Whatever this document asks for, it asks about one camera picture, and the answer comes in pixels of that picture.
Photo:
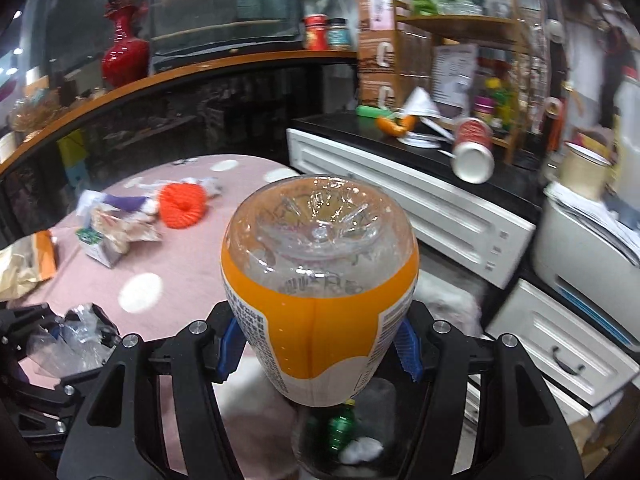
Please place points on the glass jar with blue label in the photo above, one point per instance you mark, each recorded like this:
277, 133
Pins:
339, 35

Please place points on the green plastic bottle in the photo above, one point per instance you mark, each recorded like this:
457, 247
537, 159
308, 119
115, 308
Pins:
341, 427

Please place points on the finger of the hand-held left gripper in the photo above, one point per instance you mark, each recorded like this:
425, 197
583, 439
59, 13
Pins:
22, 320
45, 400

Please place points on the glass tank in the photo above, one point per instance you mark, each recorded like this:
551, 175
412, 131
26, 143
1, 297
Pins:
225, 5

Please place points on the clear plastic wrap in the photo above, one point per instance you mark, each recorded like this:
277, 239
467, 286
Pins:
75, 340

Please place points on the purple and white snack wrapper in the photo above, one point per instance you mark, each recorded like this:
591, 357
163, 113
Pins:
125, 220

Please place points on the red vase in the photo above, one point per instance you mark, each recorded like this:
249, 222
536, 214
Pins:
125, 55

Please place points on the white furry cushion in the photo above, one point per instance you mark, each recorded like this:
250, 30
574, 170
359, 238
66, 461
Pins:
450, 305

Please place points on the printed paper sheet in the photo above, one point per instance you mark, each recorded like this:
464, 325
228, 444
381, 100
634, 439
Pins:
454, 75

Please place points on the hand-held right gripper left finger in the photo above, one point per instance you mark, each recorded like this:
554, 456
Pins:
227, 352

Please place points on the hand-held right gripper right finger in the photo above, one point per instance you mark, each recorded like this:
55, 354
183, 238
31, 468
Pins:
407, 355

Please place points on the orange tool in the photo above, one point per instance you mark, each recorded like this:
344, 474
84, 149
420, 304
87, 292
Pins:
392, 127

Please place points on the brown coffee box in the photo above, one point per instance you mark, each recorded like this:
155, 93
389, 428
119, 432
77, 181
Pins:
377, 35
372, 91

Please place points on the red tin can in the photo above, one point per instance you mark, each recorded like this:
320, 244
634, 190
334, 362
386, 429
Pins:
316, 34

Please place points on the small green carton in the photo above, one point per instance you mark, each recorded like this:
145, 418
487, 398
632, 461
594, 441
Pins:
97, 247

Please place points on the pink polka dot tablecloth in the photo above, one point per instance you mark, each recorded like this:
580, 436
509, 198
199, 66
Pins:
175, 270

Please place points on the red paper cup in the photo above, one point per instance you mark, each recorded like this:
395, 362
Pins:
472, 152

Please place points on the yellow and green toy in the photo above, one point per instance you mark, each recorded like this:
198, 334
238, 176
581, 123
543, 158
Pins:
495, 97

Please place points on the white cabinet with black top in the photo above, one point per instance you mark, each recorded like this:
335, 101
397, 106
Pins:
400, 195

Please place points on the wooden shelf rack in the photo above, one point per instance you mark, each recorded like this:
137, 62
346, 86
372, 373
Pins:
465, 25

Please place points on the white drawer unit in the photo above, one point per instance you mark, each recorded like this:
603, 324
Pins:
565, 340

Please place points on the orange and clear flat bag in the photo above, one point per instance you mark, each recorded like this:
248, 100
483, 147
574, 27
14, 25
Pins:
25, 265

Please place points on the white appliance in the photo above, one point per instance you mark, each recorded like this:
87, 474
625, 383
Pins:
575, 255

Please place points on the white tissue ball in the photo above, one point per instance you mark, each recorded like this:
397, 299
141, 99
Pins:
362, 450

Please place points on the clear bottle with orange label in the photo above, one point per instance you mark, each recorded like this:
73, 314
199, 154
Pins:
310, 310

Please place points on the white face mask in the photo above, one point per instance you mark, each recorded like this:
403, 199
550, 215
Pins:
419, 105

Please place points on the crumpled white plastic bag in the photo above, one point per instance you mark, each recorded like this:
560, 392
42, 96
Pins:
202, 186

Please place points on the black trash bin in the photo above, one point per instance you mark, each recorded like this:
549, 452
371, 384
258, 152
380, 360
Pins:
400, 410

